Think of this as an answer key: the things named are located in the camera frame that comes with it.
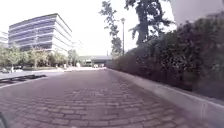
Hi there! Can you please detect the low flat building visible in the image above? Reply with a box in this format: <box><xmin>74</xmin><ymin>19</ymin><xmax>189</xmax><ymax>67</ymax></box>
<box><xmin>78</xmin><ymin>54</ymin><xmax>114</xmax><ymax>68</ymax></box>

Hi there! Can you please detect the tall dark tree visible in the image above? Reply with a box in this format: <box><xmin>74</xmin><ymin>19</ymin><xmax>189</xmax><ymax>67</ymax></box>
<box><xmin>124</xmin><ymin>0</ymin><xmax>175</xmax><ymax>48</ymax></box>

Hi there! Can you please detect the dark green hedge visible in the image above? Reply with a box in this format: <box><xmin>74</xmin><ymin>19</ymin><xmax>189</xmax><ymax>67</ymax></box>
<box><xmin>105</xmin><ymin>11</ymin><xmax>224</xmax><ymax>101</ymax></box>

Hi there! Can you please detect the low concrete wall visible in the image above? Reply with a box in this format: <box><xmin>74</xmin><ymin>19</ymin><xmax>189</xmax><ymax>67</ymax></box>
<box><xmin>105</xmin><ymin>67</ymin><xmax>224</xmax><ymax>128</ymax></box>

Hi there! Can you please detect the grey road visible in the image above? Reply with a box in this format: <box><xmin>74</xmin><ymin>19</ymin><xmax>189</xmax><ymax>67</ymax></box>
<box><xmin>0</xmin><ymin>67</ymin><xmax>69</xmax><ymax>88</ymax></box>

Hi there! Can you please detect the thin tall tree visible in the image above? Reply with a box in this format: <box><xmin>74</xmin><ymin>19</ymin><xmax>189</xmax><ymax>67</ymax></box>
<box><xmin>99</xmin><ymin>0</ymin><xmax>124</xmax><ymax>58</ymax></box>

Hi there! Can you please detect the glass office building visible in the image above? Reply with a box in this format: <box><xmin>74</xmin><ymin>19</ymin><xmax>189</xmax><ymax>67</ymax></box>
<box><xmin>7</xmin><ymin>13</ymin><xmax>74</xmax><ymax>56</ymax></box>

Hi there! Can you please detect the row of trees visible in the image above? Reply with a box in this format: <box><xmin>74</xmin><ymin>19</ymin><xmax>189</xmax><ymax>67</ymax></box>
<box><xmin>0</xmin><ymin>44</ymin><xmax>80</xmax><ymax>70</ymax></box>

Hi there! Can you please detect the vehicle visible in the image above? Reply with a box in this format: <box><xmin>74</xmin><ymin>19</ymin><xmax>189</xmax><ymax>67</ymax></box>
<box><xmin>0</xmin><ymin>67</ymin><xmax>12</xmax><ymax>75</ymax></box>

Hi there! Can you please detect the pale building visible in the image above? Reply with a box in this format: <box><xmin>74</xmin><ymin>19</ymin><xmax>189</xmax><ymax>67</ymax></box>
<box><xmin>168</xmin><ymin>0</ymin><xmax>224</xmax><ymax>26</ymax></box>

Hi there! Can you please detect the red brick path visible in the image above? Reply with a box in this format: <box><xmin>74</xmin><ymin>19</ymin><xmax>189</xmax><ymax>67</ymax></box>
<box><xmin>0</xmin><ymin>68</ymin><xmax>202</xmax><ymax>128</ymax></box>

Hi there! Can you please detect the lamp pole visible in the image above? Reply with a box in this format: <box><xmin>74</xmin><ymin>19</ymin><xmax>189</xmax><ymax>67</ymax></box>
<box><xmin>120</xmin><ymin>17</ymin><xmax>127</xmax><ymax>57</ymax></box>

